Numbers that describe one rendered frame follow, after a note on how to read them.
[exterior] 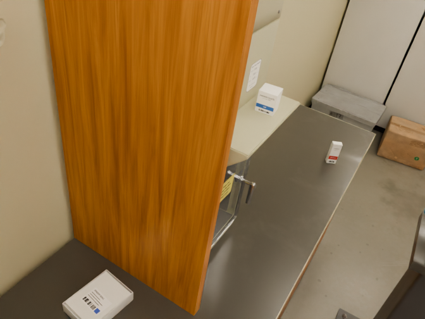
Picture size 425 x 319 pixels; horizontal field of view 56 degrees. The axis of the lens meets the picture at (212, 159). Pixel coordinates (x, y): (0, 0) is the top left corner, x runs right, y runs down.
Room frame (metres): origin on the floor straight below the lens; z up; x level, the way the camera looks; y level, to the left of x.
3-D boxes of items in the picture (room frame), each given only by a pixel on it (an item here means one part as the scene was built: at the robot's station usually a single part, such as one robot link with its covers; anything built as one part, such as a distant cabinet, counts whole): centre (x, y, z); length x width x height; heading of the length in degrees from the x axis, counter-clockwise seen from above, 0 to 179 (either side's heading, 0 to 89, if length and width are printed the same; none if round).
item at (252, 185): (0.99, -0.13, 1.17); 0.05 x 0.03 x 0.10; 64
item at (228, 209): (0.91, -0.05, 1.19); 0.30 x 0.01 x 0.40; 154
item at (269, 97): (0.94, -0.12, 1.54); 0.05 x 0.05 x 0.06; 70
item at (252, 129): (0.89, -0.10, 1.46); 0.32 x 0.11 x 0.10; 154
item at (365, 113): (3.38, -1.16, 0.17); 0.60 x 0.42 x 0.33; 62
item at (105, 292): (0.64, 0.26, 0.96); 0.16 x 0.12 x 0.04; 147
